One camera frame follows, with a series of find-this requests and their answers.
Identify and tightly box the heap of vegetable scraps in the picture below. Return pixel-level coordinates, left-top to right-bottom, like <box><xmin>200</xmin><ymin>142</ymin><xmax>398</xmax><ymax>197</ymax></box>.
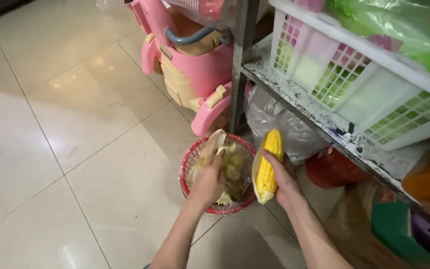
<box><xmin>187</xmin><ymin>142</ymin><xmax>254</xmax><ymax>206</ymax></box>

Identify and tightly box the person's right hand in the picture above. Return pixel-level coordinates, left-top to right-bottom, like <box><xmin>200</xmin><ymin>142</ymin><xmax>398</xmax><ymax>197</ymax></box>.
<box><xmin>262</xmin><ymin>150</ymin><xmax>307</xmax><ymax>210</ymax></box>

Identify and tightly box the yellow corn cob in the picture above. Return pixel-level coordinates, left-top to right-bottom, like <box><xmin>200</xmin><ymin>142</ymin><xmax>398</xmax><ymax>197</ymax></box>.
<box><xmin>252</xmin><ymin>129</ymin><xmax>284</xmax><ymax>204</ymax></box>

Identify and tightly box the red plastic waste basket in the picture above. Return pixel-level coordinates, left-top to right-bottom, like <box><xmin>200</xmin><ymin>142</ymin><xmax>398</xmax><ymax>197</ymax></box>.
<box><xmin>179</xmin><ymin>134</ymin><xmax>257</xmax><ymax>215</ymax></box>

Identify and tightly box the pink toy ride-on car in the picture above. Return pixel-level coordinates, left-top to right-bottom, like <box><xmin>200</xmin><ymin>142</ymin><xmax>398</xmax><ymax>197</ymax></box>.
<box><xmin>124</xmin><ymin>0</ymin><xmax>254</xmax><ymax>137</ymax></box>

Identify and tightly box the person's left hand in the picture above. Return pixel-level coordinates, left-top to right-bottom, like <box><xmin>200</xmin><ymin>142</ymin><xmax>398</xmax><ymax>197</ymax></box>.
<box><xmin>188</xmin><ymin>148</ymin><xmax>227</xmax><ymax>208</ymax></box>

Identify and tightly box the pale corn husk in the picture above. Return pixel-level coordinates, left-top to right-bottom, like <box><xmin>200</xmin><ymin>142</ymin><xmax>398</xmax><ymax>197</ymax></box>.
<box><xmin>196</xmin><ymin>129</ymin><xmax>227</xmax><ymax>169</ymax></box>

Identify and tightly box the grey metal shelf rack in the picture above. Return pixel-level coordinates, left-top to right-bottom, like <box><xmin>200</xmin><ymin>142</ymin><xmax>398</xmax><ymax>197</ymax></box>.
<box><xmin>229</xmin><ymin>0</ymin><xmax>430</xmax><ymax>240</ymax></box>

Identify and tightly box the white plastic lattice basket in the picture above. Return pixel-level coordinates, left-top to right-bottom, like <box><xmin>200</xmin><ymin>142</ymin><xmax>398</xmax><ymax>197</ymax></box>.
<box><xmin>268</xmin><ymin>0</ymin><xmax>430</xmax><ymax>152</ymax></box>

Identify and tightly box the green printed sack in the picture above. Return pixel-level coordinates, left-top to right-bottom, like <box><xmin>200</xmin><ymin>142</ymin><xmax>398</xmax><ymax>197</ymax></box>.
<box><xmin>364</xmin><ymin>183</ymin><xmax>430</xmax><ymax>269</ymax></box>

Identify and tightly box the clear crumpled plastic bag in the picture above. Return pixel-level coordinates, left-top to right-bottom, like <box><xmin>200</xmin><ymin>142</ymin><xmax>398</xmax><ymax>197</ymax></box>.
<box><xmin>243</xmin><ymin>85</ymin><xmax>329</xmax><ymax>166</ymax></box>

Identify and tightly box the red plastic container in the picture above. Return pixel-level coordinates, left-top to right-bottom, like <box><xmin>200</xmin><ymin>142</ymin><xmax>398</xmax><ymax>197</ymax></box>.
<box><xmin>306</xmin><ymin>146</ymin><xmax>369</xmax><ymax>189</ymax></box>

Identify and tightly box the green plastic bag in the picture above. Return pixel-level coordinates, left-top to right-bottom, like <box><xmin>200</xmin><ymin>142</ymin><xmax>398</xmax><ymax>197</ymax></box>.
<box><xmin>325</xmin><ymin>0</ymin><xmax>430</xmax><ymax>84</ymax></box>

